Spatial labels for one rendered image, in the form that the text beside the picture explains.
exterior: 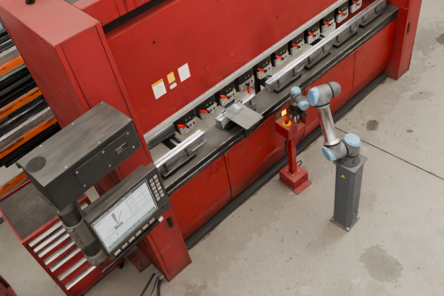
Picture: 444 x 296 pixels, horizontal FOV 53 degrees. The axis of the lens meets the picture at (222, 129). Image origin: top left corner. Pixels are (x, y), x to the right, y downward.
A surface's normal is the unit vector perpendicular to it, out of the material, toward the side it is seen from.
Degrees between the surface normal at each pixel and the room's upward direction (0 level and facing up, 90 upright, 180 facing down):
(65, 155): 0
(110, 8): 90
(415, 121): 0
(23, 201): 0
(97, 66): 90
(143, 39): 90
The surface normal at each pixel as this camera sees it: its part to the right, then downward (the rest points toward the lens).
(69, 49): 0.67, 0.45
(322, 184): -0.15, -0.70
